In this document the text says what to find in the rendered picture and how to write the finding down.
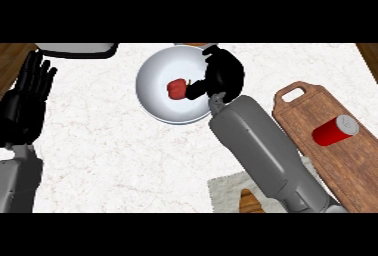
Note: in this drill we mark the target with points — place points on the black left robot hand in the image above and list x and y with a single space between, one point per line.
21 103

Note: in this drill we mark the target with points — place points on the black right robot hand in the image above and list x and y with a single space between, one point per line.
224 75

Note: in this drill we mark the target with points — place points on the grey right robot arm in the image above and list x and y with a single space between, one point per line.
268 151

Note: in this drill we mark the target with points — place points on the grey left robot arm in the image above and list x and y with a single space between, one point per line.
17 178

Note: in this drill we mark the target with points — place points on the red bell pepper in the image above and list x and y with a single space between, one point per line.
176 89

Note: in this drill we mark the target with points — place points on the white bowl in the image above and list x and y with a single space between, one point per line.
164 75

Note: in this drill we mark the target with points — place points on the pale grey placemat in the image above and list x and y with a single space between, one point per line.
229 193

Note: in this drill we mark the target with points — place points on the orange-brown object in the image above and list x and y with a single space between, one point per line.
195 44

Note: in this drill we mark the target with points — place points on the red can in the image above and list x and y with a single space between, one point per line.
334 130

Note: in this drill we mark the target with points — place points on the brown wooden cutting board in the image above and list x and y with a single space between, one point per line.
340 146

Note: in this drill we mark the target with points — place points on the brown bread loaf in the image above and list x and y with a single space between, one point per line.
249 201

